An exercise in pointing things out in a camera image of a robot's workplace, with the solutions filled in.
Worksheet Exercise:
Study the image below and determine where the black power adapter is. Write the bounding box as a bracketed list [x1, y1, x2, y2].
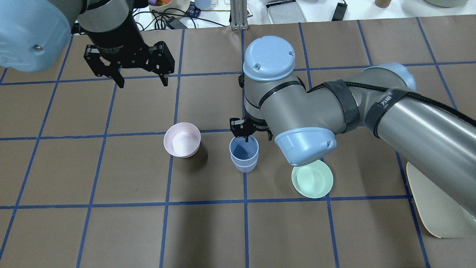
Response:
[331, 1, 347, 21]

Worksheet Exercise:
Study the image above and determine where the green bowl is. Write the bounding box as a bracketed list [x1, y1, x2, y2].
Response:
[291, 160, 334, 199]

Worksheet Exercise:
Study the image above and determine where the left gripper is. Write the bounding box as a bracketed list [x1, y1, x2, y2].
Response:
[83, 15, 175, 88]

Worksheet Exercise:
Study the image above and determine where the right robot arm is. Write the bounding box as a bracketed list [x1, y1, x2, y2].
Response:
[230, 36, 476, 215]

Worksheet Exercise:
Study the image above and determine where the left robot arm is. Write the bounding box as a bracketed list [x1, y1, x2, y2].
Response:
[0, 0, 175, 88]

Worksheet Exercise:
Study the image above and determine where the kitchen scale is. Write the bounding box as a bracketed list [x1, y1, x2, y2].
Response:
[266, 0, 306, 24]

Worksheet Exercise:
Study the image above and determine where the aluminium frame post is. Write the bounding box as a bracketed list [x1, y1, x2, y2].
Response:
[230, 0, 249, 31]

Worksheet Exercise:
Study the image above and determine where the cream toaster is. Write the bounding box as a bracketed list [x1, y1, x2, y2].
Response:
[406, 162, 476, 239]

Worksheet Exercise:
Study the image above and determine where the blue cup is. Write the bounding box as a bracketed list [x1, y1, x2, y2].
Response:
[231, 156, 258, 173]
[228, 136, 260, 160]

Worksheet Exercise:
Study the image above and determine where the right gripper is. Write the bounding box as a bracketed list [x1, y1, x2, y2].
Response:
[229, 114, 273, 142]

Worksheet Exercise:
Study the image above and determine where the bowl of foam blocks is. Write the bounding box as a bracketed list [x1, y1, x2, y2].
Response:
[148, 0, 190, 15]

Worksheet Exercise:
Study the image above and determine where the pink bowl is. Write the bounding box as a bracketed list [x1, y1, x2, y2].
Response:
[163, 122, 201, 158]

